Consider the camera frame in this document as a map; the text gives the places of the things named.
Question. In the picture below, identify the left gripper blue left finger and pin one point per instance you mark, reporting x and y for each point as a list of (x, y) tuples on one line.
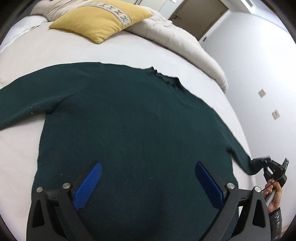
[(54, 213)]

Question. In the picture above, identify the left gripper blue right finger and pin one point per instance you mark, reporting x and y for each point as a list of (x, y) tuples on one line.
[(241, 213)]

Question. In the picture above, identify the dark green sweater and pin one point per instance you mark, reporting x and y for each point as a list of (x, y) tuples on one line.
[(146, 130)]

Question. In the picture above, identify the black sleeve forearm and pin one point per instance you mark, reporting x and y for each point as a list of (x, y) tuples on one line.
[(275, 219)]

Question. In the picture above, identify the white bed sheet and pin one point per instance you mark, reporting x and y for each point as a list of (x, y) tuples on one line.
[(43, 47)]

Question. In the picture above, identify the brown door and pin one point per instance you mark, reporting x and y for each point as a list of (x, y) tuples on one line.
[(198, 16)]

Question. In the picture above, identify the beige duvet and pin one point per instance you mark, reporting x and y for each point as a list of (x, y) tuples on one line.
[(157, 29)]

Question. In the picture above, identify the white pillow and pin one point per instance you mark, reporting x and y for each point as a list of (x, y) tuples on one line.
[(20, 28)]

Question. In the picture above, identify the yellow patterned pillow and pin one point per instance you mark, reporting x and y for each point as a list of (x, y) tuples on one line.
[(99, 20)]

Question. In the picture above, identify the lower wall socket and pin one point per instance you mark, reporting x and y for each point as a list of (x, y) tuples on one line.
[(276, 114)]

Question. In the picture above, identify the wall socket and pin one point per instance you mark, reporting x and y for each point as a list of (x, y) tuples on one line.
[(276, 114), (262, 93)]

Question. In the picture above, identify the upper wall socket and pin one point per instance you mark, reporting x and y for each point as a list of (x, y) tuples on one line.
[(262, 93)]

